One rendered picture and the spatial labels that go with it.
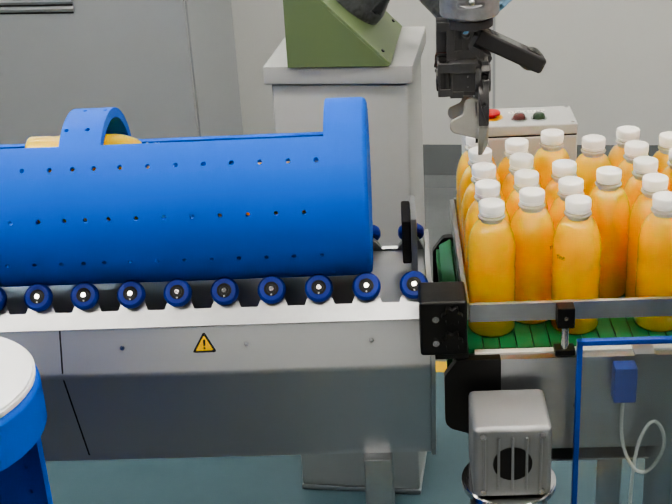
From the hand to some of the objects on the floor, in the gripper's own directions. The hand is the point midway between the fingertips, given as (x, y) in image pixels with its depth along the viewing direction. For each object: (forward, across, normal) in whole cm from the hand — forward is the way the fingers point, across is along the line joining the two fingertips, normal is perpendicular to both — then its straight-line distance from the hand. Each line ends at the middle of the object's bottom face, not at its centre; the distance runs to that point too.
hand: (483, 140), depth 190 cm
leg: (+116, +8, -18) cm, 118 cm away
